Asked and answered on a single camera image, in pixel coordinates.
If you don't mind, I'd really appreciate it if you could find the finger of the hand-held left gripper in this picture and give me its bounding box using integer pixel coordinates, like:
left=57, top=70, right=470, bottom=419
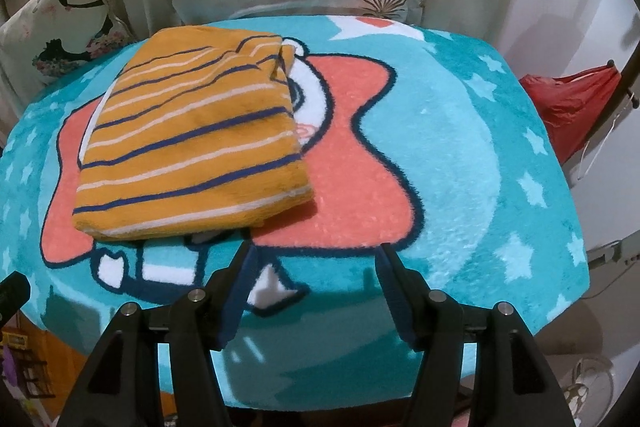
left=0, top=274, right=32, bottom=324

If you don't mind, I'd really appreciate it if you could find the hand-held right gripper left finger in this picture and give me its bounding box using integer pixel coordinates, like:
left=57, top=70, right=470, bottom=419
left=55, top=242, right=257, bottom=427

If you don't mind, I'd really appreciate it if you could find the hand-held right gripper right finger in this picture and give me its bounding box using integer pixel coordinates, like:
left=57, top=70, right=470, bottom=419
left=374, top=244, right=576, bottom=427

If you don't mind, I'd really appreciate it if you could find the orange striped shirt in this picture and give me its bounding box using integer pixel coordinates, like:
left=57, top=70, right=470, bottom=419
left=72, top=24, right=316, bottom=243

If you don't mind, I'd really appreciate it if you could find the teal printed blanket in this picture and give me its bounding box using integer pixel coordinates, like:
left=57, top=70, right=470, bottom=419
left=0, top=14, right=591, bottom=413

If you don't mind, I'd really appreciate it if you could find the patterned cushion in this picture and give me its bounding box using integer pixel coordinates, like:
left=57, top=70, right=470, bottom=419
left=560, top=354, right=621, bottom=427

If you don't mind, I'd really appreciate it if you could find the red plastic bag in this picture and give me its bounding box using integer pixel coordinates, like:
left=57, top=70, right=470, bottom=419
left=519, top=66, right=623, bottom=165

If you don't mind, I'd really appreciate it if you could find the cream figure print cushion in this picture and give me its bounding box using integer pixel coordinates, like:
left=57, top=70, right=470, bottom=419
left=0, top=0, right=136, bottom=98

